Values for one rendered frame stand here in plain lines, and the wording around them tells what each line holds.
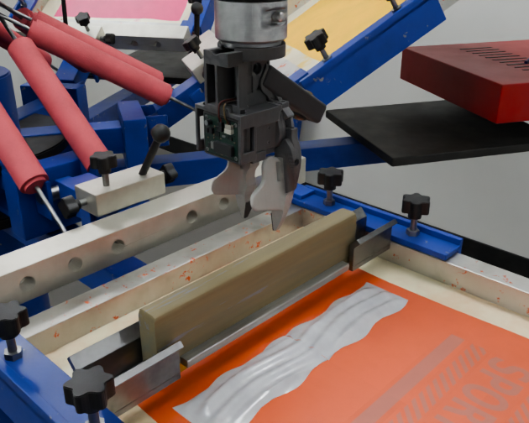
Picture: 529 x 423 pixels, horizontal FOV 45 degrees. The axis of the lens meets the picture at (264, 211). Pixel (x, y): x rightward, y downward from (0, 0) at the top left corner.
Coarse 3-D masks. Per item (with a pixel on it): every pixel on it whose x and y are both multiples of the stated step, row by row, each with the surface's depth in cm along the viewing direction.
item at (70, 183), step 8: (80, 176) 106; (88, 176) 106; (96, 176) 106; (64, 184) 103; (72, 184) 103; (64, 192) 104; (72, 192) 102; (128, 208) 95; (80, 216) 102; (104, 216) 97
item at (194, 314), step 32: (320, 224) 85; (352, 224) 89; (256, 256) 77; (288, 256) 80; (320, 256) 85; (192, 288) 71; (224, 288) 72; (256, 288) 77; (288, 288) 82; (160, 320) 66; (192, 320) 70; (224, 320) 74
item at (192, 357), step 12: (336, 264) 89; (348, 264) 89; (324, 276) 86; (336, 276) 87; (300, 288) 83; (312, 288) 84; (276, 300) 80; (288, 300) 80; (264, 312) 78; (276, 312) 79; (240, 324) 76; (252, 324) 76; (216, 336) 74; (228, 336) 74; (204, 348) 71; (216, 348) 72; (192, 360) 70
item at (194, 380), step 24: (240, 336) 80; (264, 336) 80; (216, 360) 76; (240, 360) 76; (192, 384) 72; (312, 384) 72; (336, 384) 72; (360, 384) 72; (144, 408) 68; (168, 408) 68; (264, 408) 68; (288, 408) 68; (312, 408) 68; (336, 408) 68
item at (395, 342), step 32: (320, 288) 90; (352, 288) 90; (384, 288) 90; (288, 320) 83; (384, 320) 83; (416, 320) 83; (448, 320) 83; (480, 320) 83; (352, 352) 77; (384, 352) 77; (416, 352) 77; (512, 352) 77; (384, 384) 72
